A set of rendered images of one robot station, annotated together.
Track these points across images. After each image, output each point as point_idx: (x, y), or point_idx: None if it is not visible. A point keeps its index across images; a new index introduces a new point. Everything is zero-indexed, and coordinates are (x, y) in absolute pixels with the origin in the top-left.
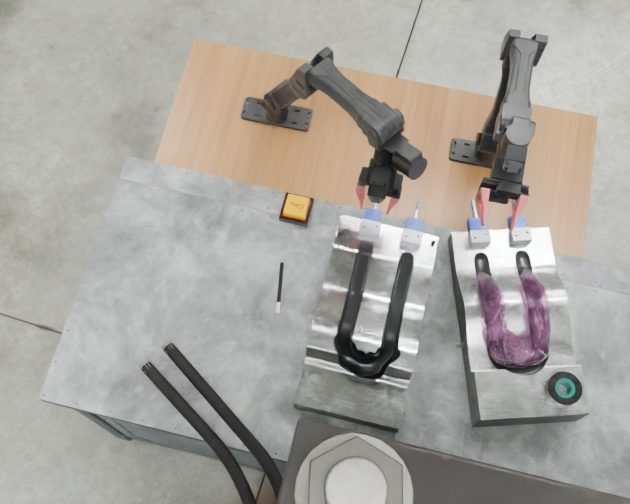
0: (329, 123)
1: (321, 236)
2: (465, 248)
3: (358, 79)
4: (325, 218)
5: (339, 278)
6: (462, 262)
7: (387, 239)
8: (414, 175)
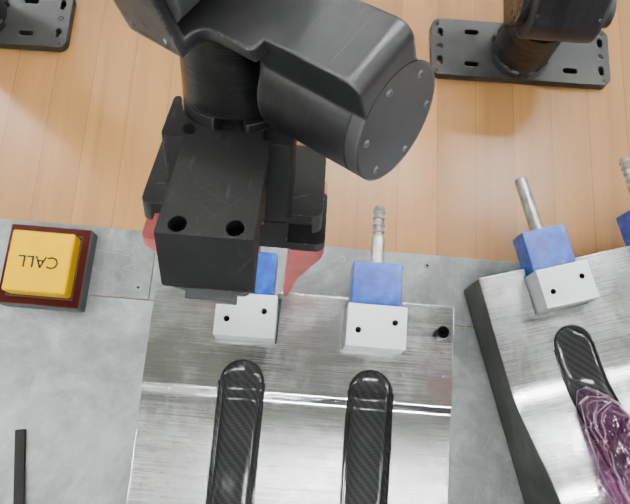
0: (120, 23)
1: (126, 333)
2: (525, 320)
3: None
4: (132, 279)
5: (172, 491)
6: (524, 364)
7: (303, 339)
8: (380, 158)
